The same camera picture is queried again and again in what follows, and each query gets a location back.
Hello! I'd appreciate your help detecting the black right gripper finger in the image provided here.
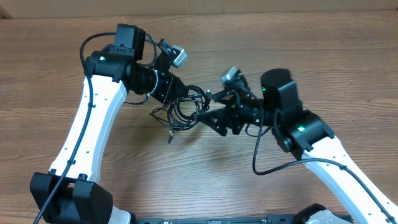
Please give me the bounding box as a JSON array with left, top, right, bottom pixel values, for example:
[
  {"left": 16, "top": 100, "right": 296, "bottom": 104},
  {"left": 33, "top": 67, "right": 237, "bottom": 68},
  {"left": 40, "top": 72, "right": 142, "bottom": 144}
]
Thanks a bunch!
[
  {"left": 197, "top": 108, "right": 235, "bottom": 136},
  {"left": 211, "top": 89, "right": 238, "bottom": 105}
]

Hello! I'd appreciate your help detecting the black USB cable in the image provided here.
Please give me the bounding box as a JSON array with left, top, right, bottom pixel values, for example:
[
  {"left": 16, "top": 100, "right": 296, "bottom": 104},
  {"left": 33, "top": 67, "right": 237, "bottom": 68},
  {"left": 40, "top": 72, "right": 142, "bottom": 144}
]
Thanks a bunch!
[{"left": 149, "top": 85, "right": 213, "bottom": 146}]

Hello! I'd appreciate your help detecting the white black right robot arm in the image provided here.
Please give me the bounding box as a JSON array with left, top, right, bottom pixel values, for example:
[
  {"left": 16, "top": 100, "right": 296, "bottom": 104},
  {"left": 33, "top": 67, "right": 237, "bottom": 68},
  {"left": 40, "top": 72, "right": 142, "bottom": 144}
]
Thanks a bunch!
[{"left": 197, "top": 67, "right": 397, "bottom": 223}]

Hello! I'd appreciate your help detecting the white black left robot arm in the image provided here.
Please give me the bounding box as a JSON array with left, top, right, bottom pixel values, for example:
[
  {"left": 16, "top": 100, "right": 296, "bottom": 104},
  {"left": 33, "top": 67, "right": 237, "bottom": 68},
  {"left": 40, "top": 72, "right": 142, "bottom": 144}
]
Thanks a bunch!
[{"left": 30, "top": 24, "right": 188, "bottom": 223}]

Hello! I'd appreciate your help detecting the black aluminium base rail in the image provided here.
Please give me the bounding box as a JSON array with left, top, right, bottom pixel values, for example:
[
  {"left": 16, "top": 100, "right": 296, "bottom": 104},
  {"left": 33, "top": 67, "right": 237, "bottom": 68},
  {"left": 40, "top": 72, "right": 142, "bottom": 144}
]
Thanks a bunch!
[{"left": 130, "top": 203, "right": 355, "bottom": 224}]

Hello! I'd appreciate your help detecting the cardboard back wall panel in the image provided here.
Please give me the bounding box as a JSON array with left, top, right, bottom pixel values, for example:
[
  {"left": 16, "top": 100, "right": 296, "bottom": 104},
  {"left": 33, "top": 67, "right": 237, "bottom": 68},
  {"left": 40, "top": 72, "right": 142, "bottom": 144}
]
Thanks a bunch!
[{"left": 1, "top": 0, "right": 397, "bottom": 19}]

